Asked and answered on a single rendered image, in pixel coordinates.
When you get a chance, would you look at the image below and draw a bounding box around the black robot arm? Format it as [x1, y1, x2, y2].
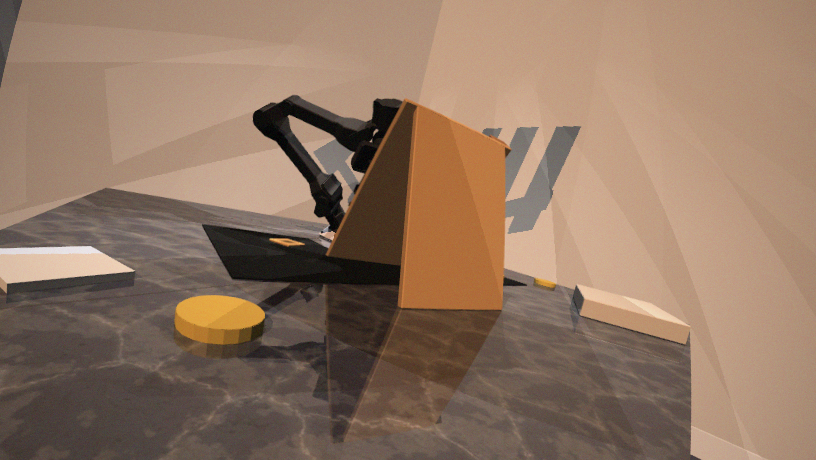
[253, 95, 402, 233]

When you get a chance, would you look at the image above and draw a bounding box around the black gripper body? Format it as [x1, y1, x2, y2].
[351, 140, 382, 174]

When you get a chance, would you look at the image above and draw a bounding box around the orange letter tile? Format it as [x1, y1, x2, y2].
[270, 239, 305, 247]

